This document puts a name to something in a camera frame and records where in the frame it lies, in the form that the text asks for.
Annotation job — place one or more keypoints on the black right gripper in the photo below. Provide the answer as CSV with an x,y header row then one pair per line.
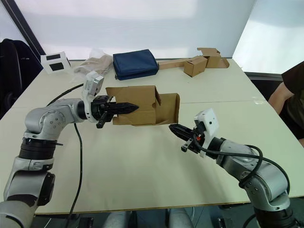
x,y
196,143

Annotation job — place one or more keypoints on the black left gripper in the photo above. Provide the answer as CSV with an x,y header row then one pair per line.
x,y
101,107

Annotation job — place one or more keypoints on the brown cardboard box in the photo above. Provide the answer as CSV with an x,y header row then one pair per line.
x,y
142,99
215,60

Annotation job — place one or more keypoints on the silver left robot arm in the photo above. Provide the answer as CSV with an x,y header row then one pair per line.
x,y
40,123

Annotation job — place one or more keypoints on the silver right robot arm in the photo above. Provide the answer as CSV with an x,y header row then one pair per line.
x,y
259,175

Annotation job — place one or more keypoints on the person's bare forearm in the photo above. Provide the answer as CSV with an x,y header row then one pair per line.
x,y
279,93

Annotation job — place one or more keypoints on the long flat cardboard strip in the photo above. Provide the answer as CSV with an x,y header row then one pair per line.
x,y
173,63

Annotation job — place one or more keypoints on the small folded cardboard box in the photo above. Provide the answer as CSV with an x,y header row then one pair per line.
x,y
194,66

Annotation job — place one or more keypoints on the unfolded brown cardboard box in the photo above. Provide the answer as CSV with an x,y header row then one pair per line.
x,y
215,60

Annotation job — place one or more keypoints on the navy blue fabric bag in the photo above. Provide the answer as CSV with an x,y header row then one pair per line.
x,y
134,64

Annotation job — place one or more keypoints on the clear plastic bag, beige contents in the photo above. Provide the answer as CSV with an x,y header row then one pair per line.
x,y
95,64

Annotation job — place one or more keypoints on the white card with black rectangles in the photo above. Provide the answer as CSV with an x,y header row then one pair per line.
x,y
55,62

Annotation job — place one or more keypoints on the grey rounded shape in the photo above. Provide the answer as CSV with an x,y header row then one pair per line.
x,y
118,219
184,218

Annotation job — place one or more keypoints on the grey window ledge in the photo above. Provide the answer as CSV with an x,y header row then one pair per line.
x,y
263,76

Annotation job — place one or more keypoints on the black chair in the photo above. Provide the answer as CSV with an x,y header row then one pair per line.
x,y
14,71

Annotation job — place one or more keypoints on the person's dark shirt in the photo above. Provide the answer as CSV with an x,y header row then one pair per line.
x,y
295,99

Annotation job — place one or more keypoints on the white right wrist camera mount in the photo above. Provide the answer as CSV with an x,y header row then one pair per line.
x,y
210,126

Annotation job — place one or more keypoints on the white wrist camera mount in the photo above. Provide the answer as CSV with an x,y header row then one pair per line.
x,y
91,83
210,126

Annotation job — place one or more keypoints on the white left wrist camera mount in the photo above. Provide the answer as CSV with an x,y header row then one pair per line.
x,y
91,83

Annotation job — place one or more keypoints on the dark metal frame post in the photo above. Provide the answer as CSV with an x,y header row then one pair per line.
x,y
26,26

